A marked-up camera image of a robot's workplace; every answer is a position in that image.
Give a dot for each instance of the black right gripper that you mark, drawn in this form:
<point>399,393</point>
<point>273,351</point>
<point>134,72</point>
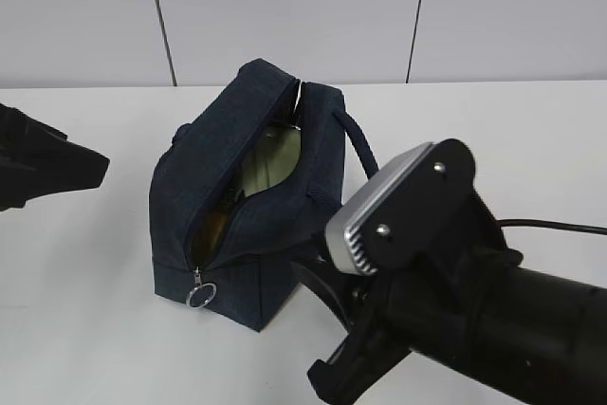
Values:
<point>387,318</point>

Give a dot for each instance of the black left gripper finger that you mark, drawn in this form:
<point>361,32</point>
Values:
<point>39,160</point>

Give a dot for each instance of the dark blue zippered lunch bag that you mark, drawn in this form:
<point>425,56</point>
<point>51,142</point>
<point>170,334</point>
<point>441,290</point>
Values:
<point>249,276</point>

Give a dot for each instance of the green lidded glass food container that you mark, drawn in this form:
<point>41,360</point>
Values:
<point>272,159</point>

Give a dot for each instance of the yellow pear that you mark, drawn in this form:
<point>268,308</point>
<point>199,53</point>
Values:
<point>208,234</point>

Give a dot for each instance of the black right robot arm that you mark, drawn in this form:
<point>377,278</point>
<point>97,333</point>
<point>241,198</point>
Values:
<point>536,337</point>

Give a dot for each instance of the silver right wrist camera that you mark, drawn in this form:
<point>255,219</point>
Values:
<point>402,209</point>

